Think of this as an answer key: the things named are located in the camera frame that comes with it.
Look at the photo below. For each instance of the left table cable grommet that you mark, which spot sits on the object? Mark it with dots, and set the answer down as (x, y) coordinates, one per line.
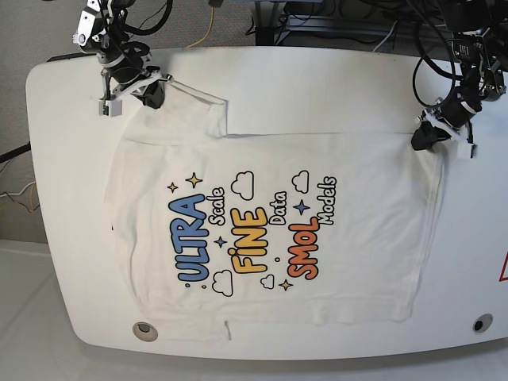
(145, 332)

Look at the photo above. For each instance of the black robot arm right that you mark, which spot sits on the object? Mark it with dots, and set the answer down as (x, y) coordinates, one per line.
(104, 32)

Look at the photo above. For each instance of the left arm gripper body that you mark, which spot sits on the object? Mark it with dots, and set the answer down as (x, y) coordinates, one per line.
(454, 116)

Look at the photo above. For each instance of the right table cable grommet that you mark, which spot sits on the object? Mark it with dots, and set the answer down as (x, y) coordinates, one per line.
(483, 323)

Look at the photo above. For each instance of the white printed T-shirt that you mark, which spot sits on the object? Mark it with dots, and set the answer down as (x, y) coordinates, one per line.
(214, 228)

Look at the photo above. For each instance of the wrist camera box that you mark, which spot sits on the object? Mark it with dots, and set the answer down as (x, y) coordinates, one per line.
(465, 150)
(110, 107)

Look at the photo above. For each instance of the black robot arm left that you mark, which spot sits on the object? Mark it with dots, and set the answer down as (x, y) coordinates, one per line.
(477, 52)

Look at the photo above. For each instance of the table cable grommet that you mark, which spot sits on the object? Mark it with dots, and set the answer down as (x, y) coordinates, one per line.
(483, 323)
(145, 332)

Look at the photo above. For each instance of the black table base frame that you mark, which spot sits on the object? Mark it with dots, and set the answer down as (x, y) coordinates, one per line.
(271, 23)

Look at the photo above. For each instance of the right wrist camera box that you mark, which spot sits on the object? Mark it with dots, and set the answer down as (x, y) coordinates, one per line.
(110, 107)

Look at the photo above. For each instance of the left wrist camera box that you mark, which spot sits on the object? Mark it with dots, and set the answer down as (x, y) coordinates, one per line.
(465, 150)

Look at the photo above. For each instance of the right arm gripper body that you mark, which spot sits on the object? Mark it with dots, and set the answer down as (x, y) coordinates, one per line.
(121, 78)

